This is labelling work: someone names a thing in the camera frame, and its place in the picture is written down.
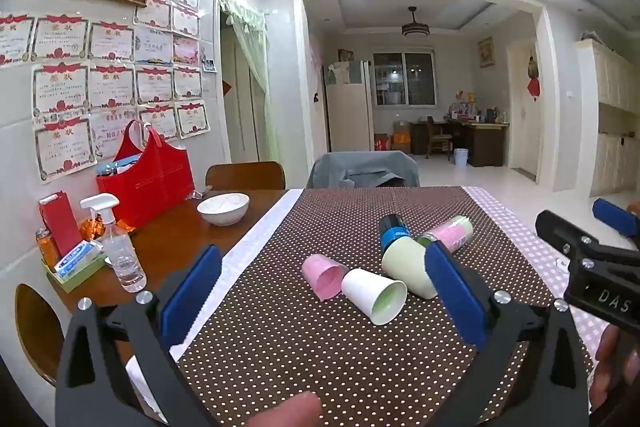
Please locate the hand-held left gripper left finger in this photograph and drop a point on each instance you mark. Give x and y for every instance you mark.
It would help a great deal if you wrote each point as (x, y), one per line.
(192, 292)

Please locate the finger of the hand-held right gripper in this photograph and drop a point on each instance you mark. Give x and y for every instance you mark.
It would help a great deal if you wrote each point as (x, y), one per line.
(614, 216)
(562, 229)

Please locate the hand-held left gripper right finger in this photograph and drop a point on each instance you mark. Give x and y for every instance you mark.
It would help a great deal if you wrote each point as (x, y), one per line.
(456, 297)

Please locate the pale green paper cup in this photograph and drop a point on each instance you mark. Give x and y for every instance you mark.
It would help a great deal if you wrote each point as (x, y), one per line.
(405, 264)

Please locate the white paper cup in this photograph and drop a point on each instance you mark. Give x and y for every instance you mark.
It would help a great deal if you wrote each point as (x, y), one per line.
(370, 294)

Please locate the pink paper cup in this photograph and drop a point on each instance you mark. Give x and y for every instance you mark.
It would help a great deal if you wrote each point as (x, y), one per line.
(322, 274)

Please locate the person's right hand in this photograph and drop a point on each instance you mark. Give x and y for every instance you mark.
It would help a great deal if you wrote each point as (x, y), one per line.
(607, 357)

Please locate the person's left hand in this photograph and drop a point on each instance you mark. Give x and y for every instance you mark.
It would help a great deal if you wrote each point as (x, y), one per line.
(287, 412)

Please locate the pink and green bottle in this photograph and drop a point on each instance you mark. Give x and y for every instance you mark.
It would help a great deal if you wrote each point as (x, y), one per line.
(450, 232)

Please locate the clear spray bottle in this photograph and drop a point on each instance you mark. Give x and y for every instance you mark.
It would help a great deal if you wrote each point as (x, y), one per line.
(120, 252)

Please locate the black can blue label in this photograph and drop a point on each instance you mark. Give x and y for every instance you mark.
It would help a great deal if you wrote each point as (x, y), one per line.
(395, 232)

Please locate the white ceramic bowl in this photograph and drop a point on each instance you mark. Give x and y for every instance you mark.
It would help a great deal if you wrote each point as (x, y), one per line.
(223, 207)

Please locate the red tote bag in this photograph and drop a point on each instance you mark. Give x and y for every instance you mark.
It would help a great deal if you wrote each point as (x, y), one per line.
(150, 187)

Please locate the white door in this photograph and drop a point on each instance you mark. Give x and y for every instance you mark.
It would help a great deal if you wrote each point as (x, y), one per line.
(522, 122)

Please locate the orange wrapped snack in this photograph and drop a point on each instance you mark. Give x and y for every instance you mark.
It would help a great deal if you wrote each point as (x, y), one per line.
(92, 229)

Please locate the green tray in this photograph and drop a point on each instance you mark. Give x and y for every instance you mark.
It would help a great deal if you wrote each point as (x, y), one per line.
(75, 279)

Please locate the blue and white packet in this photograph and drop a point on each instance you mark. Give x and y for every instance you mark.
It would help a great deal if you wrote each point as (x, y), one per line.
(77, 259)

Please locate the dark wooden desk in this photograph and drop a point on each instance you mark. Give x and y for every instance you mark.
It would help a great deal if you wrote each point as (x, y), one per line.
(480, 142)

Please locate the pale blue waste bin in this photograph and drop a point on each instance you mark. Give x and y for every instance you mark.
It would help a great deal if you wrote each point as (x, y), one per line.
(461, 157)

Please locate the brown polka dot tablecloth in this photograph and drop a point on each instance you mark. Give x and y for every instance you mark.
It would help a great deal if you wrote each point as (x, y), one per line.
(325, 357)

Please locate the clutter on desk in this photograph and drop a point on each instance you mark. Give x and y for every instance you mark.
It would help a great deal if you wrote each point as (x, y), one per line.
(477, 112)

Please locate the red paper box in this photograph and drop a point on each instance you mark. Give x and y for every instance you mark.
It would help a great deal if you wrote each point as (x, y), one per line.
(61, 227)

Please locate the dark wooden chair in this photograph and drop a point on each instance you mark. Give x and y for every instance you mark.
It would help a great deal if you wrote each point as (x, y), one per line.
(439, 139)

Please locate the orange bottle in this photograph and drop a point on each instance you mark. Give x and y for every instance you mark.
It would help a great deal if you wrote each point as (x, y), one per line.
(46, 247)

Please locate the red door ornament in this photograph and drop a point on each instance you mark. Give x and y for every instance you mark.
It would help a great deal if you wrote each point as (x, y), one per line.
(534, 77)

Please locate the chair with grey jacket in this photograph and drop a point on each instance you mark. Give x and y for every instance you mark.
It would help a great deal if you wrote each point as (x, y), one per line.
(362, 167)

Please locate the cardboard box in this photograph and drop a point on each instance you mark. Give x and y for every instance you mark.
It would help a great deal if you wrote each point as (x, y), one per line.
(401, 137)

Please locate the red carton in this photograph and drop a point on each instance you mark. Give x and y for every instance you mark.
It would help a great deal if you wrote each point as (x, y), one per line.
(382, 143)

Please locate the window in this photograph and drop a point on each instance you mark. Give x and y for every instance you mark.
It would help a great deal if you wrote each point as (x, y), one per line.
(404, 79)

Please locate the white refrigerator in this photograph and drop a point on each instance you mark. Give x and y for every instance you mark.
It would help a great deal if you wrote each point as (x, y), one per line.
(348, 107)

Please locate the pale green door curtain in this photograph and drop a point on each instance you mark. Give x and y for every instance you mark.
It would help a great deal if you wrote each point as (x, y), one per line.
(250, 72)

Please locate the dark ceiling lamp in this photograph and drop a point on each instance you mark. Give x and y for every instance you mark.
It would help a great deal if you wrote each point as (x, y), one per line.
(416, 28)

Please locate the white wall cabinet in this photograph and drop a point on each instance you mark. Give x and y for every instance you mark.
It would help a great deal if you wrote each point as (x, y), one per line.
(612, 117)

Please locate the small framed wall picture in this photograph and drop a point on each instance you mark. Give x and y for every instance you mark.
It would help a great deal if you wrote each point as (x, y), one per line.
(485, 52)

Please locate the wall of award certificates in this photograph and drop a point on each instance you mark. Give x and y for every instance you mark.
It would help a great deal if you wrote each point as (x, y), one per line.
(100, 82)

